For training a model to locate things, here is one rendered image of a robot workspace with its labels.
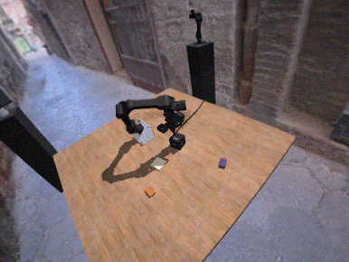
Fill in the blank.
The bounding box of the small orange block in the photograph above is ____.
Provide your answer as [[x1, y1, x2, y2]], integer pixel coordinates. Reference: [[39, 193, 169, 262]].
[[145, 186, 155, 197]]

